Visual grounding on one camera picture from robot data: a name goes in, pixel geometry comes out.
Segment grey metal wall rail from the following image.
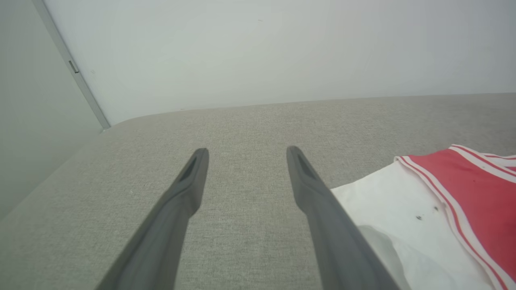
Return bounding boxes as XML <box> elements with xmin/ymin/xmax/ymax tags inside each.
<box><xmin>31</xmin><ymin>0</ymin><xmax>112</xmax><ymax>130</ymax></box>

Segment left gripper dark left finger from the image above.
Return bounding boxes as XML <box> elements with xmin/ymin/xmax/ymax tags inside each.
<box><xmin>95</xmin><ymin>147</ymin><xmax>210</xmax><ymax>290</ymax></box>

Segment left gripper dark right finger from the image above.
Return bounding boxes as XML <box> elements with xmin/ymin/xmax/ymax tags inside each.
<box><xmin>286</xmin><ymin>145</ymin><xmax>400</xmax><ymax>290</ymax></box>

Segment red and white jersey shirt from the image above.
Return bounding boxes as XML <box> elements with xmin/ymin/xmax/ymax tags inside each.
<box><xmin>331</xmin><ymin>144</ymin><xmax>516</xmax><ymax>290</ymax></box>

